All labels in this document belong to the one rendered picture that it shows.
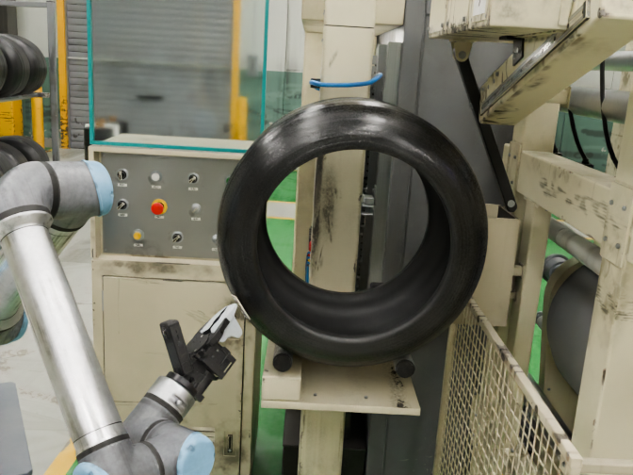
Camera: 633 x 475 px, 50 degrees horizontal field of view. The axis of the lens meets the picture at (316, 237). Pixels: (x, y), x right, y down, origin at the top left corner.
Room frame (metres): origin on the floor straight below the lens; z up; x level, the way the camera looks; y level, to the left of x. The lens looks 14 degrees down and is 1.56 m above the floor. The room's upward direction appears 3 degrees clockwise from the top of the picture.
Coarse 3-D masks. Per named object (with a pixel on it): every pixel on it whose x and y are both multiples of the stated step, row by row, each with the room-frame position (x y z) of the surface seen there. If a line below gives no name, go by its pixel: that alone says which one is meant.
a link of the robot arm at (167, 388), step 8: (160, 376) 1.24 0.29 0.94; (160, 384) 1.22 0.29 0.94; (168, 384) 1.22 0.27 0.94; (176, 384) 1.22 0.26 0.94; (152, 392) 1.21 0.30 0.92; (160, 392) 1.20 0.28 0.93; (168, 392) 1.21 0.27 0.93; (176, 392) 1.21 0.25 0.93; (184, 392) 1.22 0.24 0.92; (168, 400) 1.20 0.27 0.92; (176, 400) 1.20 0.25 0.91; (184, 400) 1.21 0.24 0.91; (192, 400) 1.23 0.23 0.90; (176, 408) 1.20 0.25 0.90; (184, 408) 1.21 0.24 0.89; (184, 416) 1.21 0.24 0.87
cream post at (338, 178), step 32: (352, 0) 1.80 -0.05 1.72; (352, 32) 1.80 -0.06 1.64; (352, 64) 1.80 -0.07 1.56; (320, 96) 1.80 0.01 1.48; (352, 96) 1.80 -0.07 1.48; (320, 160) 1.80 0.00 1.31; (352, 160) 1.80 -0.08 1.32; (320, 192) 1.80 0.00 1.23; (352, 192) 1.80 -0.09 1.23; (320, 224) 1.80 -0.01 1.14; (352, 224) 1.80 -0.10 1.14; (320, 256) 1.80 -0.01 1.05; (352, 256) 1.80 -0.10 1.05; (352, 288) 1.80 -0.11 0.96; (320, 416) 1.80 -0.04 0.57; (320, 448) 1.80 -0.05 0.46
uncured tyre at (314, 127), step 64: (320, 128) 1.39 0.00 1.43; (384, 128) 1.40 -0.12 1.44; (256, 192) 1.39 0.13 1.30; (448, 192) 1.39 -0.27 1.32; (256, 256) 1.39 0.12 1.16; (448, 256) 1.65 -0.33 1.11; (256, 320) 1.41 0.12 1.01; (320, 320) 1.64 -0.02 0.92; (384, 320) 1.64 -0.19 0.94; (448, 320) 1.42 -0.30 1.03
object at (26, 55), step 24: (0, 0) 5.85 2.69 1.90; (48, 24) 5.86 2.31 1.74; (0, 48) 5.13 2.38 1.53; (24, 48) 5.54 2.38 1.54; (48, 48) 5.86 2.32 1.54; (0, 72) 4.83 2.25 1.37; (24, 72) 5.25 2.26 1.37; (0, 96) 5.17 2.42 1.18; (24, 96) 5.56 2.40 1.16; (48, 96) 5.86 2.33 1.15; (0, 144) 5.21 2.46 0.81; (24, 144) 5.54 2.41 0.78; (0, 168) 4.76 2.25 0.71
